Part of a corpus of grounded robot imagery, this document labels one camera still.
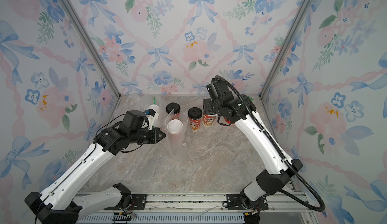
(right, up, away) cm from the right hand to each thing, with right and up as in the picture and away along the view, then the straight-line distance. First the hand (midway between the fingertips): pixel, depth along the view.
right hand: (212, 103), depth 70 cm
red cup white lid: (-20, -11, +12) cm, 26 cm away
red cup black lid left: (-23, -1, +20) cm, 30 cm away
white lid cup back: (-1, -8, +4) cm, 9 cm away
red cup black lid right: (-8, -5, +17) cm, 19 cm away
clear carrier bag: (-17, -20, +6) cm, 27 cm away
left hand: (-21, -14, 0) cm, 26 cm away
